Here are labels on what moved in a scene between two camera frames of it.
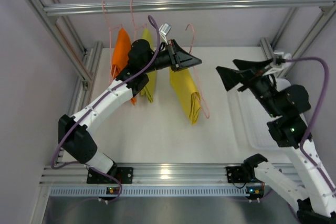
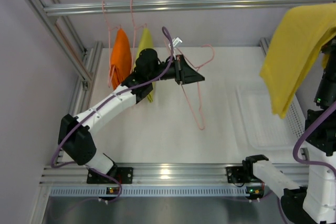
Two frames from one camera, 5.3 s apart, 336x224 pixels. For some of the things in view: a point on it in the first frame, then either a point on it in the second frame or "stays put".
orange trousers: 122,50 stays put
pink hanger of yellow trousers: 207,114 to 202,121
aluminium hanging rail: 191,4 stays put
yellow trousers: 184,88 to 300,35
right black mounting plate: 235,174 stays put
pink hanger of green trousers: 135,29 stays put
